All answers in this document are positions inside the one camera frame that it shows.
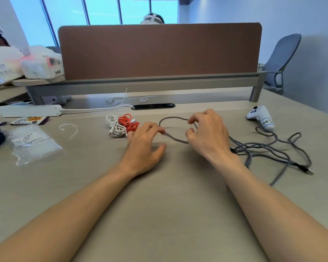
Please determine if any large glass window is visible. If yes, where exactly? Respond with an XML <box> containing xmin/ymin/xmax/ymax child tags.
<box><xmin>8</xmin><ymin>0</ymin><xmax>179</xmax><ymax>47</ymax></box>

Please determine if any white printed snack packet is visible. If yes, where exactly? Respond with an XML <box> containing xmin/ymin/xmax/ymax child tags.
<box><xmin>10</xmin><ymin>116</ymin><xmax>51</xmax><ymax>126</ymax></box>

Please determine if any grey metal desk shelf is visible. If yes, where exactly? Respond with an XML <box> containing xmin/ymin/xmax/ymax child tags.
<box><xmin>26</xmin><ymin>71</ymin><xmax>268</xmax><ymax>106</ymax></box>

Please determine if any white power strip cord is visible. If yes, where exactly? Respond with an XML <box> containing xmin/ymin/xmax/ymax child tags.
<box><xmin>61</xmin><ymin>104</ymin><xmax>136</xmax><ymax>112</ymax></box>

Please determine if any grey braided cable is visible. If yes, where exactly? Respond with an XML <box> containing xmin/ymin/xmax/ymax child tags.
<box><xmin>158</xmin><ymin>116</ymin><xmax>315</xmax><ymax>186</ymax></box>

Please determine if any white power strip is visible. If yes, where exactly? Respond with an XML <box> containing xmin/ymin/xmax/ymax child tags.
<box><xmin>0</xmin><ymin>104</ymin><xmax>63</xmax><ymax>118</ymax></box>

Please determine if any person's right hand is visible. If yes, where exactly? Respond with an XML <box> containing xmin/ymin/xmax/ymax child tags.
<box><xmin>185</xmin><ymin>108</ymin><xmax>242</xmax><ymax>167</ymax></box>

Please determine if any person's left hand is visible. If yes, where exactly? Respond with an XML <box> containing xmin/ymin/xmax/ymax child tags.
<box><xmin>120</xmin><ymin>122</ymin><xmax>167</xmax><ymax>178</ymax></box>

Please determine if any brown desk divider panel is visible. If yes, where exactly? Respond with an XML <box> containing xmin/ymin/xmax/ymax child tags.
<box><xmin>58</xmin><ymin>23</ymin><xmax>263</xmax><ymax>80</ymax></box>

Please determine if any black flat tablet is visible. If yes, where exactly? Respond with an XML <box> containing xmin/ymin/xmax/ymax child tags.
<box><xmin>0</xmin><ymin>99</ymin><xmax>33</xmax><ymax>106</ymax></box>

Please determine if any person's left forearm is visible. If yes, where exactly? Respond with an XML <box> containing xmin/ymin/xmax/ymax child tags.
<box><xmin>0</xmin><ymin>166</ymin><xmax>134</xmax><ymax>262</ymax></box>

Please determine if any person's right forearm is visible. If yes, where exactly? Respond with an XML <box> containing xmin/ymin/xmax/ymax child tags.
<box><xmin>218</xmin><ymin>159</ymin><xmax>328</xmax><ymax>262</ymax></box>

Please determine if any white labelled hand controller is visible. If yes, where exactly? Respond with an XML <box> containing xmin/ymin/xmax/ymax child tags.
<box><xmin>246</xmin><ymin>105</ymin><xmax>276</xmax><ymax>132</ymax></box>

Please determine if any red cable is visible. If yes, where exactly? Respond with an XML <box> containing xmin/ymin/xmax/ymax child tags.
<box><xmin>118</xmin><ymin>114</ymin><xmax>140</xmax><ymax>133</ymax></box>

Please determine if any white tissue pack pink label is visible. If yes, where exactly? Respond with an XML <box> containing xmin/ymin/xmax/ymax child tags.
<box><xmin>19</xmin><ymin>45</ymin><xmax>65</xmax><ymax>79</ymax></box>

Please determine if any clear bag of zip ties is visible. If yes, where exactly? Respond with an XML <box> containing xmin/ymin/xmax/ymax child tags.
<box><xmin>7</xmin><ymin>124</ymin><xmax>63</xmax><ymax>166</ymax></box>

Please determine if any round beige shelf board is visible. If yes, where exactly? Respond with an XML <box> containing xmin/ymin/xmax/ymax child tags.
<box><xmin>12</xmin><ymin>75</ymin><xmax>66</xmax><ymax>87</ymax></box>

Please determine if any white cable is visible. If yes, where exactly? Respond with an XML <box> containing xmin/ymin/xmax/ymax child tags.
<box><xmin>106</xmin><ymin>114</ymin><xmax>128</xmax><ymax>138</ymax></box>

